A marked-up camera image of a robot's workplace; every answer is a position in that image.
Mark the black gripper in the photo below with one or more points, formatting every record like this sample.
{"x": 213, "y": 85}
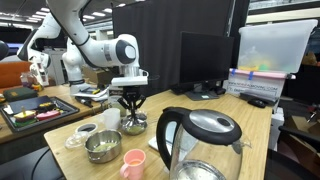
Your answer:
{"x": 132, "y": 94}

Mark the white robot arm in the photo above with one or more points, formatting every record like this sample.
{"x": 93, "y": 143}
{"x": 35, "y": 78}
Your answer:
{"x": 121, "y": 52}

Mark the small steel pan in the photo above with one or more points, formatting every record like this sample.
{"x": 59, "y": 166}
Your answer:
{"x": 136, "y": 130}

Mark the steel pot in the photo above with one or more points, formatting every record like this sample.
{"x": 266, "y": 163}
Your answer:
{"x": 103, "y": 146}

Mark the white plastic cup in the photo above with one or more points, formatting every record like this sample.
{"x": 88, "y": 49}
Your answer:
{"x": 111, "y": 118}

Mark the pink plastic cup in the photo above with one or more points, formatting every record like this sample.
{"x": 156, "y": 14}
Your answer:
{"x": 133, "y": 167}

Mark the black computer monitor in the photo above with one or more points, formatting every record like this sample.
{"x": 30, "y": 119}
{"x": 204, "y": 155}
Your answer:
{"x": 204, "y": 60}

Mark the glass electric kettle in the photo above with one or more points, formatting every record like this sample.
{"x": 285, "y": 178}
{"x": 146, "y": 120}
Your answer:
{"x": 200, "y": 144}

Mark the white cardboard box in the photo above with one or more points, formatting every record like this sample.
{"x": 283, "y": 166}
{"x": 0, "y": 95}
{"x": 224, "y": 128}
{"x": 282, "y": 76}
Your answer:
{"x": 266, "y": 83}

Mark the black tray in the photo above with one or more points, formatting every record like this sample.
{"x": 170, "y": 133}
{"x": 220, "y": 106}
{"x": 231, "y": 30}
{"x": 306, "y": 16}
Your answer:
{"x": 28, "y": 113}

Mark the black computer mouse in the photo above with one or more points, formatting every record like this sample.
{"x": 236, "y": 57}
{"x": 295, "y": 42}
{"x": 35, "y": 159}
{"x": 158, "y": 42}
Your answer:
{"x": 257, "y": 103}

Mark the dark green case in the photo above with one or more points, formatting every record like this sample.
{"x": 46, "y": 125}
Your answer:
{"x": 20, "y": 93}

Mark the clear plastic storage bin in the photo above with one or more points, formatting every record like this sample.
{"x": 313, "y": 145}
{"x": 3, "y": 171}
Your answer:
{"x": 277, "y": 47}

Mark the black office chair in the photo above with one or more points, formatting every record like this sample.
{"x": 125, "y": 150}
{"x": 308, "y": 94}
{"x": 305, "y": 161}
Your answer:
{"x": 297, "y": 157}

